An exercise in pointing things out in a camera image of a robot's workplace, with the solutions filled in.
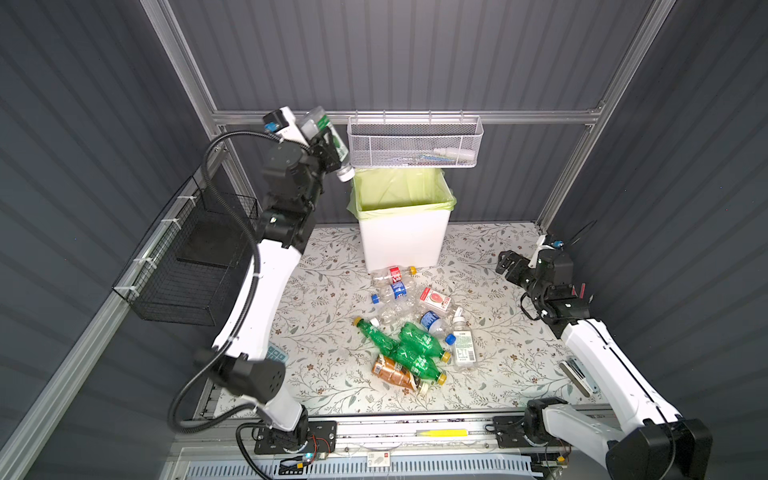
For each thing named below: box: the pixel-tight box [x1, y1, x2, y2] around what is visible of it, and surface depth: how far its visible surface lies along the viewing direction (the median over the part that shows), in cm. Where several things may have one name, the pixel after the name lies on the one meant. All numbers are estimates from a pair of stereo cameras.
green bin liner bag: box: [346, 167, 457, 220], surface depth 99 cm
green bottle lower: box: [388, 345, 447, 385], surface depth 83 cm
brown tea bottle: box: [372, 354, 429, 395], surface depth 81 cm
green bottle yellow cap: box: [353, 317, 400, 356], surface depth 86 cm
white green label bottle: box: [452, 316, 478, 369], surface depth 86 cm
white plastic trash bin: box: [359, 210, 451, 272], surface depth 91 cm
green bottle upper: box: [399, 322, 452, 363], surface depth 88 cm
